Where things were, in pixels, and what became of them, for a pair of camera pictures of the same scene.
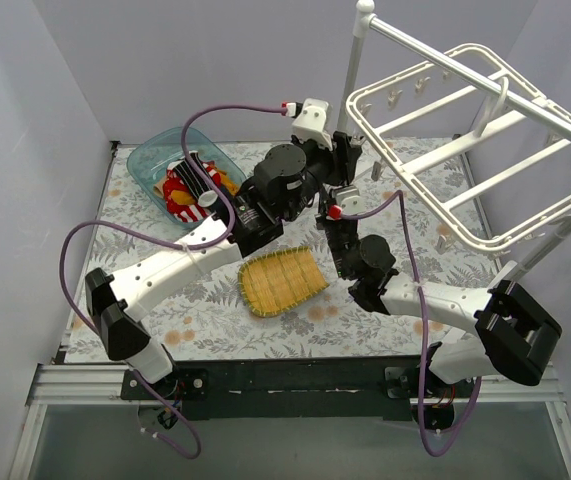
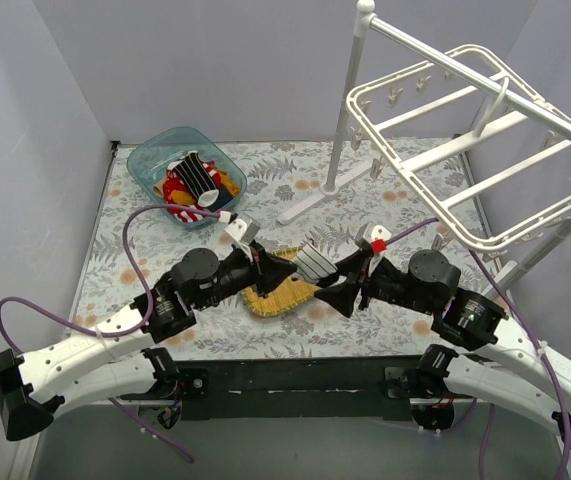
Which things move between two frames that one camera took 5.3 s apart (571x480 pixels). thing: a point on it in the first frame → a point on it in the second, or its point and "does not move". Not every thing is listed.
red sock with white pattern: (173, 182) does not move
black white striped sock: (198, 184) does not move
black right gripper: (332, 201) → (363, 281)
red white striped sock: (212, 170) does not move
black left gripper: (344, 154) → (258, 267)
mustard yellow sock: (182, 197) does not move
